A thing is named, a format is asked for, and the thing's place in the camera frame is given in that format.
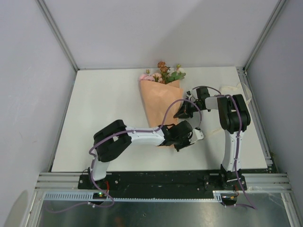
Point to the pink fake flower stem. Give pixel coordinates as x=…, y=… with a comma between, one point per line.
x=154, y=77

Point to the cream ribbon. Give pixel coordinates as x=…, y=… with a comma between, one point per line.
x=236, y=91

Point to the aluminium corner post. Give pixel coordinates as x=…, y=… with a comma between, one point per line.
x=56, y=32
x=273, y=18

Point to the orange beige wrapping paper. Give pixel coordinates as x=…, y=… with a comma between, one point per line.
x=157, y=98

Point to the right aluminium corner post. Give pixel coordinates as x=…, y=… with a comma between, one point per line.
x=273, y=18

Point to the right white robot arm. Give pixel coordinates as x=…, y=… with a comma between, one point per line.
x=230, y=168

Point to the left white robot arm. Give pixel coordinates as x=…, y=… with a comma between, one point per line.
x=114, y=139

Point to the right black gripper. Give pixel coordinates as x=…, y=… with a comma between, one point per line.
x=184, y=112

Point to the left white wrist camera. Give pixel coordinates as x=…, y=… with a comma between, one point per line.
x=197, y=135

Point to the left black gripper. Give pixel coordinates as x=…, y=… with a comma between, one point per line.
x=187, y=143

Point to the brown orange fake flower stem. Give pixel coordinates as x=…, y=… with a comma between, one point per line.
x=164, y=71

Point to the left aluminium corner post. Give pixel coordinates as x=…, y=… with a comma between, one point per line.
x=56, y=32

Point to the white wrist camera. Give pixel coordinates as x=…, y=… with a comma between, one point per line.
x=197, y=135
x=190, y=96

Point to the white fake flower stem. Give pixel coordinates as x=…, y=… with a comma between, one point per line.
x=178, y=74

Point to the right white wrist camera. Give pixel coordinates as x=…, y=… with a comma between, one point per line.
x=190, y=96

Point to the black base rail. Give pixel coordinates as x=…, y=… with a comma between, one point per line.
x=198, y=184

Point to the aluminium frame profile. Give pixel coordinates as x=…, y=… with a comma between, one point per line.
x=57, y=181

